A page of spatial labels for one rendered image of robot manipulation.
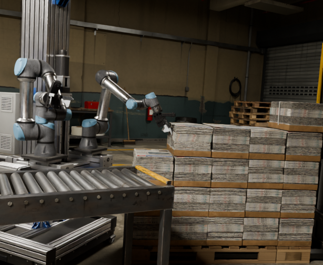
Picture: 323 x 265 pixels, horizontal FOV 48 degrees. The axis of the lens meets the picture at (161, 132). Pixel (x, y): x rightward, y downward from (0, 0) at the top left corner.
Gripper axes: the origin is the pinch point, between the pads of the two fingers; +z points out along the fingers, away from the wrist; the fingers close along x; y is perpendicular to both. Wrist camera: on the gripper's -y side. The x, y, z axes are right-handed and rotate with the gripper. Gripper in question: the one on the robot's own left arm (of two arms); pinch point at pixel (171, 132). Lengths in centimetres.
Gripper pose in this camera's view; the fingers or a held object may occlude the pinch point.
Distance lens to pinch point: 284.5
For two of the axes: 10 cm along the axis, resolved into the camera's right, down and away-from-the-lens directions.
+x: 1.2, 1.0, -9.9
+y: -8.9, 4.5, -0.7
